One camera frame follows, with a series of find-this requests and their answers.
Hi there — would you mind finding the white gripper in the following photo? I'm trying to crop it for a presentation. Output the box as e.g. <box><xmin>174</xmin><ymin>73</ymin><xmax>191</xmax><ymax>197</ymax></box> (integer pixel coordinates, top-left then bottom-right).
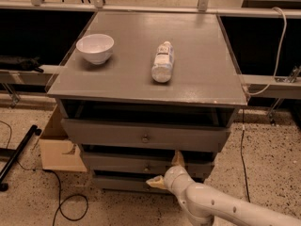
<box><xmin>146</xmin><ymin>150</ymin><xmax>196</xmax><ymax>202</ymax></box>

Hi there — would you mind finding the grey drawer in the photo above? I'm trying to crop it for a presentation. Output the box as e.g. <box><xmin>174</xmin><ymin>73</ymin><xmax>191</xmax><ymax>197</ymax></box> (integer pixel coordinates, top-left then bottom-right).
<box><xmin>94</xmin><ymin>176</ymin><xmax>169</xmax><ymax>194</ymax></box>
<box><xmin>61</xmin><ymin>119</ymin><xmax>230</xmax><ymax>153</ymax></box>
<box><xmin>80</xmin><ymin>151</ymin><xmax>216</xmax><ymax>179</ymax></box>

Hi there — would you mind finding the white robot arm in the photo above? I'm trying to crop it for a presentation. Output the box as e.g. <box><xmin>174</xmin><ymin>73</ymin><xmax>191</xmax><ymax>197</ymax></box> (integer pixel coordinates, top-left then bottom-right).
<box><xmin>146</xmin><ymin>150</ymin><xmax>301</xmax><ymax>226</ymax></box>

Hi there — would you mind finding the grey bottom drawer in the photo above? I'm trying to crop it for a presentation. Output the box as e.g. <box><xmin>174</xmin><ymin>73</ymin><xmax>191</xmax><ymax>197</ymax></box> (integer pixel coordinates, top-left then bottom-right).
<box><xmin>94</xmin><ymin>176</ymin><xmax>169</xmax><ymax>194</ymax></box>

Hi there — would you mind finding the grey top drawer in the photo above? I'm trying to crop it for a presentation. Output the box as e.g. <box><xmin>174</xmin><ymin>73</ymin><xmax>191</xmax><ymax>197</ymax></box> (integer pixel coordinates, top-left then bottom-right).
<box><xmin>61</xmin><ymin>119</ymin><xmax>230</xmax><ymax>153</ymax></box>

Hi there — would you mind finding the grey drawer cabinet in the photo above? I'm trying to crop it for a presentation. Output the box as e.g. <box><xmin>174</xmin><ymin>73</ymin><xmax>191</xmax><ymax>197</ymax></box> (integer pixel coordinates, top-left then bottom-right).
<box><xmin>48</xmin><ymin>11</ymin><xmax>246</xmax><ymax>182</ymax></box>

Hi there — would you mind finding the clear plastic bottle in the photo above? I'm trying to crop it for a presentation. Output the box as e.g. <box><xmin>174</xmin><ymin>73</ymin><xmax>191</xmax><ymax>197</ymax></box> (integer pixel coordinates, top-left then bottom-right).
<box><xmin>151</xmin><ymin>41</ymin><xmax>174</xmax><ymax>83</ymax></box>

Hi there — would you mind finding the cardboard box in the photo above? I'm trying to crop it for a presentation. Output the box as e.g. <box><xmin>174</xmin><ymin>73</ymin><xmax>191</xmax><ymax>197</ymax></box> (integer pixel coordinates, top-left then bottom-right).
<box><xmin>39</xmin><ymin>106</ymin><xmax>87</xmax><ymax>172</ymax></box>

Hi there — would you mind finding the black stand leg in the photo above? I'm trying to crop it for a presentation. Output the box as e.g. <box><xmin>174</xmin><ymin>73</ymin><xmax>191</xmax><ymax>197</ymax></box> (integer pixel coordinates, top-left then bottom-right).
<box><xmin>0</xmin><ymin>125</ymin><xmax>41</xmax><ymax>192</ymax></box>

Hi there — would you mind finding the white bowl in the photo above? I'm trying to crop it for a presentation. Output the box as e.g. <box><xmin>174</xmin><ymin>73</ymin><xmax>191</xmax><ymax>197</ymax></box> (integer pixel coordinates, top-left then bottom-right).
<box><xmin>76</xmin><ymin>34</ymin><xmax>115</xmax><ymax>65</ymax></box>

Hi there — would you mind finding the black cloth bundle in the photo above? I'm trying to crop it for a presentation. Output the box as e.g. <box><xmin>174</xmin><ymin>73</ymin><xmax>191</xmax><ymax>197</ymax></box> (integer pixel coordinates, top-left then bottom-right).
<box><xmin>0</xmin><ymin>56</ymin><xmax>43</xmax><ymax>73</ymax></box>

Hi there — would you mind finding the black floor cable right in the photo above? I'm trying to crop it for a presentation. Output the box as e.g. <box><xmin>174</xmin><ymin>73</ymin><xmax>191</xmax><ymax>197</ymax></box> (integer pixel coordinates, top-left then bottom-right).
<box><xmin>240</xmin><ymin>108</ymin><xmax>251</xmax><ymax>203</ymax></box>

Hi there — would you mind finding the black floor cable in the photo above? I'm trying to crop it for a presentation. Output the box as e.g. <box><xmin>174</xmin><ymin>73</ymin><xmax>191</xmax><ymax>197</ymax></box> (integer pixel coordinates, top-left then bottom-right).
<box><xmin>240</xmin><ymin>108</ymin><xmax>251</xmax><ymax>203</ymax></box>
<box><xmin>0</xmin><ymin>120</ymin><xmax>89</xmax><ymax>226</ymax></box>

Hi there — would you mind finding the black floor cable left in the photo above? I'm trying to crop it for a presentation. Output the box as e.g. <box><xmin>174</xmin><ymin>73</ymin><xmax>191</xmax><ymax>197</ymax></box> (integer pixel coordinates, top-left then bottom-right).
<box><xmin>0</xmin><ymin>120</ymin><xmax>89</xmax><ymax>226</ymax></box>

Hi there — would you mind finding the metal rail bracket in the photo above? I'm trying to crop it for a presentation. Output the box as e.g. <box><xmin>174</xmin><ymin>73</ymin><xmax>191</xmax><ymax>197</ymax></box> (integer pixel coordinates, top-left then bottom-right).
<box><xmin>267</xmin><ymin>65</ymin><xmax>301</xmax><ymax>126</ymax></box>

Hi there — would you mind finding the white hanging cable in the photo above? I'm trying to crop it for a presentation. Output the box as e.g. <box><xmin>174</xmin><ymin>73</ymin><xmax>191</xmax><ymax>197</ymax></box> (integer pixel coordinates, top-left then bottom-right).
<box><xmin>242</xmin><ymin>7</ymin><xmax>288</xmax><ymax>97</ymax></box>

